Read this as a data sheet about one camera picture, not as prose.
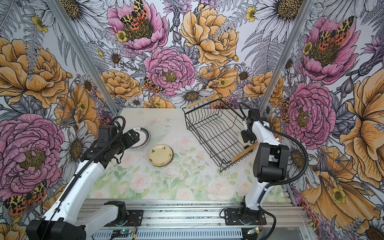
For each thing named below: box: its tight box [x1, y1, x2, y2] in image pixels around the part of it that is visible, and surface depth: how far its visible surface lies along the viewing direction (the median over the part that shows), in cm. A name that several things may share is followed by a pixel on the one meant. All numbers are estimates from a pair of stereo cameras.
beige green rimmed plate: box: [147, 144, 174, 167], surface depth 96 cm
